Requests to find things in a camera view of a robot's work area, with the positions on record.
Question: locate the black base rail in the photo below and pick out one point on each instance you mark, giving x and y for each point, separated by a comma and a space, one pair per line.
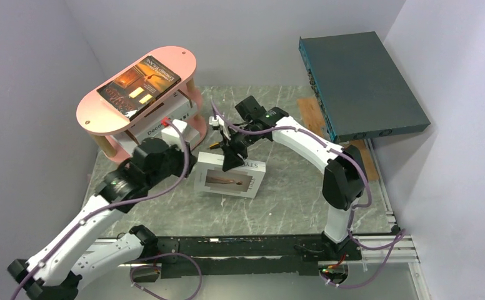
303, 254

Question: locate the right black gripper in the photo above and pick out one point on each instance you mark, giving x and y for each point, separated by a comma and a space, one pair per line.
230, 158

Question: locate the dark teal flat box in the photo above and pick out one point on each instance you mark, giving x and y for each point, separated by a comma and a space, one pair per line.
359, 89

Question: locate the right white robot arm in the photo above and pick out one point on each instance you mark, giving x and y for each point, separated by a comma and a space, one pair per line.
344, 177

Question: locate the white Decorate Furniture book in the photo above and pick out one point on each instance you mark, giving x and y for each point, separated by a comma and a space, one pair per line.
174, 108

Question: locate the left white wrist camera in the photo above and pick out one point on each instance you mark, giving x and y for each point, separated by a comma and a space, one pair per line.
177, 130

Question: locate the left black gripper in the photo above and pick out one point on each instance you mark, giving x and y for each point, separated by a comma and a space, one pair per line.
181, 157

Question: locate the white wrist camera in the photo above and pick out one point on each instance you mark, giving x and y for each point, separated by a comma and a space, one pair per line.
218, 124
177, 130

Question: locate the pink three-tier shelf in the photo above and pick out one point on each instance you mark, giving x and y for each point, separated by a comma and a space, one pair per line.
100, 120

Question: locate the brown wooden board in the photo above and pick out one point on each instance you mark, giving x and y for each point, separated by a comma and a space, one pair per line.
313, 120

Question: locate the small yellow black object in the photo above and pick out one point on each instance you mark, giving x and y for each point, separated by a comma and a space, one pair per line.
214, 145

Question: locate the white Insoia travel book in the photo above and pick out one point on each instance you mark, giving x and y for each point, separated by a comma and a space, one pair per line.
125, 145

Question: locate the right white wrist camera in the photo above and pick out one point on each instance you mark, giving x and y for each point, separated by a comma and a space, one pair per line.
218, 124

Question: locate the dark orange Edward Tulane novel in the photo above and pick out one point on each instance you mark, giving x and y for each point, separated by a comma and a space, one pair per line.
133, 91

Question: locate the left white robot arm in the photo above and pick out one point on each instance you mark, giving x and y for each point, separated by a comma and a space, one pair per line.
63, 268

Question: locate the white fashion cover magazine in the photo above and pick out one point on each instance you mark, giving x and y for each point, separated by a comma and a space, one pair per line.
243, 181

